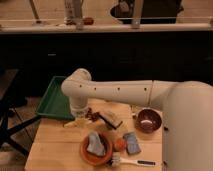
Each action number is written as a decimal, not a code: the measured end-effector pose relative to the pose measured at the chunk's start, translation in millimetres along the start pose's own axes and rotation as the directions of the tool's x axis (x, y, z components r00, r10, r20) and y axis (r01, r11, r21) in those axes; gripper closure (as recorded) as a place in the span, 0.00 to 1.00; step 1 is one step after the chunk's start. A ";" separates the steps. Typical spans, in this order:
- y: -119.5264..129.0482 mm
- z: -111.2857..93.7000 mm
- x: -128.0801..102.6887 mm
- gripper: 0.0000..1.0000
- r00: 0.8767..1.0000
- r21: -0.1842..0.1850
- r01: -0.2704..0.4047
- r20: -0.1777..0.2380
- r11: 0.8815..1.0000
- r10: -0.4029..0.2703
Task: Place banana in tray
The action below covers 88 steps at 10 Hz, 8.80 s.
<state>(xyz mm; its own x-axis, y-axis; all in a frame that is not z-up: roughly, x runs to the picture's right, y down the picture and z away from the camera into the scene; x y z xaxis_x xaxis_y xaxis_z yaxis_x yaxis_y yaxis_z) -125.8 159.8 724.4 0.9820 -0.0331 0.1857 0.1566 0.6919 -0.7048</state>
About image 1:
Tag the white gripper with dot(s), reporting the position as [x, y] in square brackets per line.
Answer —
[79, 112]

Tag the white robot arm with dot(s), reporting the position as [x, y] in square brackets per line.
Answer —
[187, 109]

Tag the green plastic tray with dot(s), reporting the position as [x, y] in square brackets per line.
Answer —
[54, 104]

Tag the brown chocolate pretzel cluster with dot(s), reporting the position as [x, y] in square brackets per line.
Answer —
[91, 115]

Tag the tan block with black edge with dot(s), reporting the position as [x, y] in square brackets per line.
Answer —
[111, 119]

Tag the grey cloth in bowl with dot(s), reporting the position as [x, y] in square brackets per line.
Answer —
[95, 146]

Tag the orange bowl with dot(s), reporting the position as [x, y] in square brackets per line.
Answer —
[93, 159]

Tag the orange round fruit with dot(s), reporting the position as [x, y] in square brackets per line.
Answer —
[120, 144]

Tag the white dish brush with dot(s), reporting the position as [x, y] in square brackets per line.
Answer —
[116, 160]

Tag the grey blue sponge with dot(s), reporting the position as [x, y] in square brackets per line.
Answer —
[132, 143]

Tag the dark red bowl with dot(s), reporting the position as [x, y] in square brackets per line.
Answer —
[148, 121]

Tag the black chair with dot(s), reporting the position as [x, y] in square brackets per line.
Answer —
[6, 80]

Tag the red object on counter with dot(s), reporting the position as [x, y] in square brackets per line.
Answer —
[88, 21]

